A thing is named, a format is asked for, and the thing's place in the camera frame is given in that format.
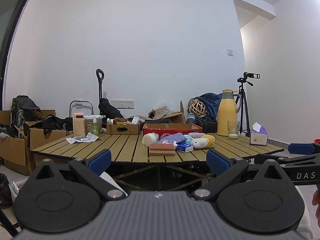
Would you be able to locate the glass candle jar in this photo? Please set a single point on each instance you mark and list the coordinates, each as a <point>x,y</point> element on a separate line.
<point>233,129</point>

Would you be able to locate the person's hand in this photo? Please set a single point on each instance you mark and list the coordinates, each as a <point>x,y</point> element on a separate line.
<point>316,202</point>

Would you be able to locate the white bottle in box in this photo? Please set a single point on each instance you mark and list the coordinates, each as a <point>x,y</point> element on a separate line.
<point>110,121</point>

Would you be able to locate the blue tissue pack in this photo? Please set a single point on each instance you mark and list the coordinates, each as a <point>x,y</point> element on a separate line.
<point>185,148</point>

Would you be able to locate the paper leaflets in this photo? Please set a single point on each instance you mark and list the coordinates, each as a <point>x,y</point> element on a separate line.
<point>87,139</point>

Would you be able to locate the woven rattan ball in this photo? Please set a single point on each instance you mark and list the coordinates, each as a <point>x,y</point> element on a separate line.
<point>197,108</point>

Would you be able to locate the wall power outlet strip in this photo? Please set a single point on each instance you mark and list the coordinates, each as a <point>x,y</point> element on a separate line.
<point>123,104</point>

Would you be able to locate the purple knitted cloth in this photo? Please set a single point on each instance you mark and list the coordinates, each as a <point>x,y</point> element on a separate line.
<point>173,138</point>

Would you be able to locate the green spray bottle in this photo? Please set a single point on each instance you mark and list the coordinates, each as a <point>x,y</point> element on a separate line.
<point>95,130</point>

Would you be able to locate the white foam sponge roll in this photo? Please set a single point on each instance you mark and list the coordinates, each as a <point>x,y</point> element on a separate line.
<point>150,138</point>

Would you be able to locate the orange scrubbing sponge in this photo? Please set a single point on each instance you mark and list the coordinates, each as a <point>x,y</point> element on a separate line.
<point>165,150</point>

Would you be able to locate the open cardboard box behind table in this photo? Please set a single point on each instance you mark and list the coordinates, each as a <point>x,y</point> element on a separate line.
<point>175,116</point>

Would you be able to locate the wooden block box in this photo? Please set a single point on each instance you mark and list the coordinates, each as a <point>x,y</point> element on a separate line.
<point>79,128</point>

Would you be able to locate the yellow thermos jug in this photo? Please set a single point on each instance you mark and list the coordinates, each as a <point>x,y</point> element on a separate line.
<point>229,107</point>

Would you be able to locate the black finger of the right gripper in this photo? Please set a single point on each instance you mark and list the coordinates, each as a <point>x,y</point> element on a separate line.
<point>304,148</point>

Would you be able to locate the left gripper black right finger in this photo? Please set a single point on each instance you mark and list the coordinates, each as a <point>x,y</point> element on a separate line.
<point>258,199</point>

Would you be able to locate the lilac fluffy towel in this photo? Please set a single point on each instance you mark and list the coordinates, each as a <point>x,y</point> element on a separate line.
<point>196,135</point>

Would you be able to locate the black grey backpack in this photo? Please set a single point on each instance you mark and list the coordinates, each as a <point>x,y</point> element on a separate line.
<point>23,110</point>

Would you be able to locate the large cardboard box on floor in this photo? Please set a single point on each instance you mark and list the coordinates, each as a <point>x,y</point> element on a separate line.
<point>17,152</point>

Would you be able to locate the black trolley bag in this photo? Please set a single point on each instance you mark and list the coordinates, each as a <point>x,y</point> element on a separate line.
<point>108,110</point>

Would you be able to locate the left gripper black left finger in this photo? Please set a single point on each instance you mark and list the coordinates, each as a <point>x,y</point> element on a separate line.
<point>62,198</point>

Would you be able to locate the light blue plush toy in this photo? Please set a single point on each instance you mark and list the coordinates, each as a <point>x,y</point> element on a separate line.
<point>188,141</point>

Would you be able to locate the red cardboard box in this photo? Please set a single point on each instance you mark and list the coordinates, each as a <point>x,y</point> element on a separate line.
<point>161,129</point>

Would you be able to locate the purple tissue box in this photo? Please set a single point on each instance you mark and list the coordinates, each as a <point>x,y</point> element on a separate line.
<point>258,135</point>

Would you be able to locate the black bag on floor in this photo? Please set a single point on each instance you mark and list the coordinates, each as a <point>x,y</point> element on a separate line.
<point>207,126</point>

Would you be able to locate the black camera tripod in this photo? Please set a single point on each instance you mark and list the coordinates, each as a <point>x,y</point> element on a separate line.
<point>244,117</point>

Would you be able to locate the beige fleece mat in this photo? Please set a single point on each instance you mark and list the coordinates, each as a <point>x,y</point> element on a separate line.
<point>158,113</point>

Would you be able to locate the small brown cardboard box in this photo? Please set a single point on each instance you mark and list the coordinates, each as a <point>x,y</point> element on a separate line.
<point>122,126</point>

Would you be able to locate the black video camera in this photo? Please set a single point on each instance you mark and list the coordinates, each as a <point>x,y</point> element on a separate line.
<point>251,75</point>

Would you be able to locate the blue water bottle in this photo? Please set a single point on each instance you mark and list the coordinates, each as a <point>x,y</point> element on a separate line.
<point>191,118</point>

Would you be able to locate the folding step stool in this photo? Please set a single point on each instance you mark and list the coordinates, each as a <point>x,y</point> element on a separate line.
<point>81,106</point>

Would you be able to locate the clear storage container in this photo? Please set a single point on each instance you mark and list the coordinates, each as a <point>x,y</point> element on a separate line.
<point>88,122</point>

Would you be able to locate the dark blue blanket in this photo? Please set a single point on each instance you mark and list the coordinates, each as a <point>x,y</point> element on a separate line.
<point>212,102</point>

